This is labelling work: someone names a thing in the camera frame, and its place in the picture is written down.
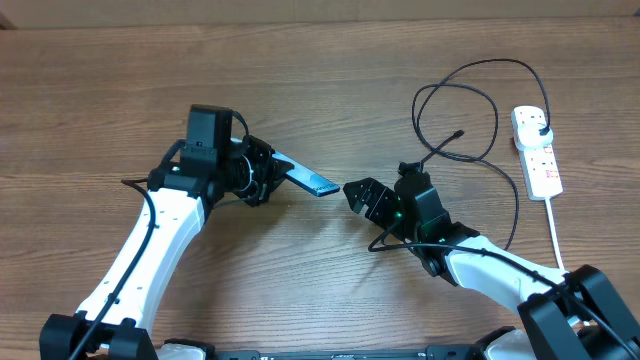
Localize black USB charging cable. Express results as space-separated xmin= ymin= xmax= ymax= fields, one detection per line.
xmin=411 ymin=58 xmax=553 ymax=251

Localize white power strip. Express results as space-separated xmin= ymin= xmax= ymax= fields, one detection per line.
xmin=510 ymin=105 xmax=564 ymax=202

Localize black Samsung Galaxy smartphone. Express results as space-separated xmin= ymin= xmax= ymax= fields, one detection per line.
xmin=273 ymin=152 xmax=340 ymax=197

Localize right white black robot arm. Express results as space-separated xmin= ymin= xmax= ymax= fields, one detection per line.
xmin=343 ymin=163 xmax=639 ymax=359

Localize brown cardboard backdrop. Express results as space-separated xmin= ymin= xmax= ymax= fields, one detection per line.
xmin=1 ymin=0 xmax=639 ymax=29

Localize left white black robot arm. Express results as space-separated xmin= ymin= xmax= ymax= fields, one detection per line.
xmin=39 ymin=104 xmax=294 ymax=360

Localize white charger plug adapter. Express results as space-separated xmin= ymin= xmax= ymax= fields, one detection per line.
xmin=514 ymin=123 xmax=554 ymax=151

